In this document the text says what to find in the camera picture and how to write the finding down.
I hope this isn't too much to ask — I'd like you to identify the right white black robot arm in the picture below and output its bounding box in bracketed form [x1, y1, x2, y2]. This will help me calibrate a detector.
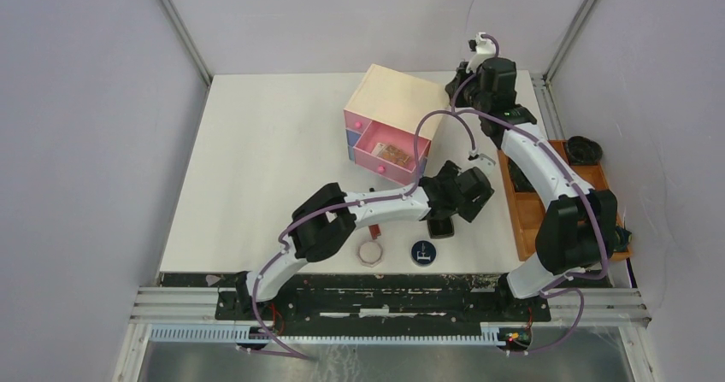
[445, 57, 617, 320]

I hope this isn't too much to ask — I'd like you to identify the black coiled band top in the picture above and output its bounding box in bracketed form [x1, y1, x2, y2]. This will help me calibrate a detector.
[564, 136, 604, 166]

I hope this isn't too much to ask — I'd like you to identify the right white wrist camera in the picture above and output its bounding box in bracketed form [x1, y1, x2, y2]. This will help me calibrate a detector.
[466, 32, 500, 73]

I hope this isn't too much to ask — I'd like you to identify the orange wooden compartment tray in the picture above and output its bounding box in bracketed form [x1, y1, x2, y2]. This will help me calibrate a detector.
[498, 140, 609, 262]

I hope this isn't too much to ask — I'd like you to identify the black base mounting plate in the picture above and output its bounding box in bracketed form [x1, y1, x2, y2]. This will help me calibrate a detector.
[158, 269, 613, 338]

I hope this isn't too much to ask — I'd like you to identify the white slotted cable duct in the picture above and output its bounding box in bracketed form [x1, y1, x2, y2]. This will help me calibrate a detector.
[148, 321, 533, 348]

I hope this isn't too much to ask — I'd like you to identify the nude eyeshadow palette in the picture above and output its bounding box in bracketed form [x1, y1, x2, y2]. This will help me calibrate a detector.
[378, 144, 411, 167]

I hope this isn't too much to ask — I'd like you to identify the purple cable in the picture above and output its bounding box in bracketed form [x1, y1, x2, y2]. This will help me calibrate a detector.
[238, 109, 478, 361]
[451, 33, 611, 356]

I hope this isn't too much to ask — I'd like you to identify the green yellow coiled band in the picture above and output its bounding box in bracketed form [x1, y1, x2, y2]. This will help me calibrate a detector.
[614, 226, 633, 252]

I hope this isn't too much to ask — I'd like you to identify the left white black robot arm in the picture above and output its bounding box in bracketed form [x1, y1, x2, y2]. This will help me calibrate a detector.
[235, 161, 494, 320]

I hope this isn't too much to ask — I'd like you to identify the pink drawer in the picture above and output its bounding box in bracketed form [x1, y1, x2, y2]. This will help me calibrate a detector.
[345, 118, 432, 185]

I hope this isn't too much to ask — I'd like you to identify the pastel wooden drawer chest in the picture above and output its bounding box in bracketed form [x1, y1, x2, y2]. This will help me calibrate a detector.
[343, 64, 449, 162]

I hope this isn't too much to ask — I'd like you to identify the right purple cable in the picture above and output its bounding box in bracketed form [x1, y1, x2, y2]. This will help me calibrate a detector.
[451, 33, 611, 356]

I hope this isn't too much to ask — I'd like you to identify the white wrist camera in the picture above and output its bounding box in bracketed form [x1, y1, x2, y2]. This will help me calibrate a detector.
[466, 32, 500, 73]
[468, 151, 497, 178]

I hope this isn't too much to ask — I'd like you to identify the red lip gloss tube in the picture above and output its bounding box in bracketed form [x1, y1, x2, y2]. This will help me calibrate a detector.
[368, 225, 381, 240]

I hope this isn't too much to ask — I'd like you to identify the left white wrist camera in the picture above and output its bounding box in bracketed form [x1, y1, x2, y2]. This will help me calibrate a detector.
[468, 151, 497, 178]

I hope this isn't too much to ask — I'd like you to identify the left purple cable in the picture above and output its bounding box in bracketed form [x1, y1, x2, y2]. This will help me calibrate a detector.
[238, 109, 478, 361]

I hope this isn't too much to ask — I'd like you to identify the round dark blue jar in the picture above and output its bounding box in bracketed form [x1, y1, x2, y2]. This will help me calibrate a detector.
[410, 240, 437, 267]

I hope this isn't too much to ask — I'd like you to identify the black square compact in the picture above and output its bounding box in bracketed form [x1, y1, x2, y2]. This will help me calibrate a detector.
[427, 218, 455, 239]

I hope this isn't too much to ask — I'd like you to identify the colourful eyeshadow palette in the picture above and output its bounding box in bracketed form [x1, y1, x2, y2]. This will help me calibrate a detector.
[371, 143, 387, 156]

